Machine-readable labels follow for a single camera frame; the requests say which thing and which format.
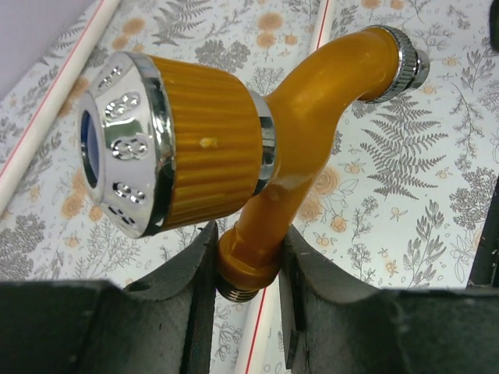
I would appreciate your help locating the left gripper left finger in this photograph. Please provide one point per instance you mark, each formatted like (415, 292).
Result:
(161, 323)

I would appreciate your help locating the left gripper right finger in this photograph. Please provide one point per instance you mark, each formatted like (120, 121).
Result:
(333, 322)

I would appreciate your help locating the white PVC pipe frame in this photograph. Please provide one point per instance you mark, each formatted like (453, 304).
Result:
(56, 248)

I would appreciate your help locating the orange water faucet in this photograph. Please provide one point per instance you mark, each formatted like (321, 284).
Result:
(165, 144)

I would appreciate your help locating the floral patterned table mat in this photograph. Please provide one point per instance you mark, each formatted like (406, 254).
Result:
(406, 198)

